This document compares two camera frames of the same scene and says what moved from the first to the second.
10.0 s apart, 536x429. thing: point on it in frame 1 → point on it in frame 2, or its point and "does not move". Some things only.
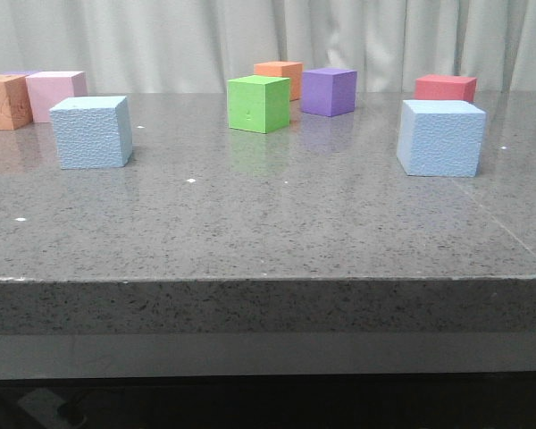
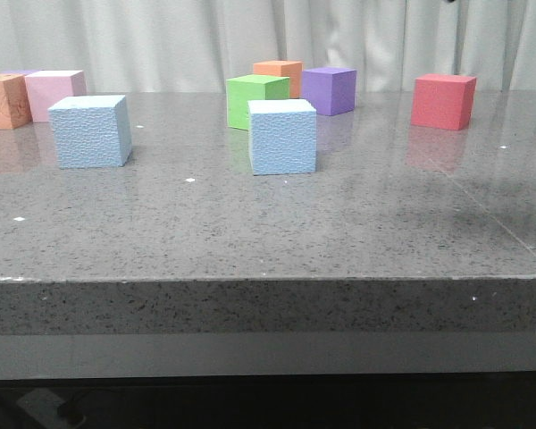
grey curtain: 134,47 does not move
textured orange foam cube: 5,103 does not move
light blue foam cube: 440,138 → 283,136
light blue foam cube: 93,132 does not move
